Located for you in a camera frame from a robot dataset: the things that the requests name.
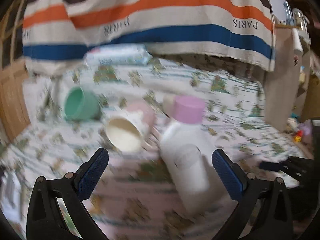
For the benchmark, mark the striped Paris fabric sheet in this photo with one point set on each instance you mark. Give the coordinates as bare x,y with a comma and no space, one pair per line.
58,32

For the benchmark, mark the white roller on shelf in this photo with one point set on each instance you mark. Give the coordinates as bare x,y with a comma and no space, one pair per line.
297,46

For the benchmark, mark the mint green cup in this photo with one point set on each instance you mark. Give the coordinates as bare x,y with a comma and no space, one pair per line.
81,105

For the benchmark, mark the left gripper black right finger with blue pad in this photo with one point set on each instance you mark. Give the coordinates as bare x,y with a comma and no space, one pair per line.
263,208

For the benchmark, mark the white mug pink base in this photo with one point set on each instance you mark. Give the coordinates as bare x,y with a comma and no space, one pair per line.
185,127

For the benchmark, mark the baby wipes pack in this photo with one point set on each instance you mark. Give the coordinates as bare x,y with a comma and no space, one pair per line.
117,54

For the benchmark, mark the wooden door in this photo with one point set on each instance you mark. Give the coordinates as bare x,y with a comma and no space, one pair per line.
14,116

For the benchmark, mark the cartoon cat print bedsheet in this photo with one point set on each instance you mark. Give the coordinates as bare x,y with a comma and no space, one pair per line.
135,198

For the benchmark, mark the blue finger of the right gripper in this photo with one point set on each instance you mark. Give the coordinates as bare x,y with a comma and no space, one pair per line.
270,166

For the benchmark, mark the pink white ceramic mug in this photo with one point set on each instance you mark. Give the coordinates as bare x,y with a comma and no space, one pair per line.
129,130

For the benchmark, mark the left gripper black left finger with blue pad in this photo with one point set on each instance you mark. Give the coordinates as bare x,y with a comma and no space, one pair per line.
56,209

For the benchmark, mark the white plastic cup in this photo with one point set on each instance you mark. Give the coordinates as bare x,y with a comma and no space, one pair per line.
198,185

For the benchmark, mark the clear glass bottle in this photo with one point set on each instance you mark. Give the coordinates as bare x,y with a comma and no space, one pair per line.
300,20

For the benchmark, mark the beige small cup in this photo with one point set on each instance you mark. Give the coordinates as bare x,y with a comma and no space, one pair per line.
168,104

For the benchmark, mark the wooden shelf unit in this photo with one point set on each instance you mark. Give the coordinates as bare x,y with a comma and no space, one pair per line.
286,87

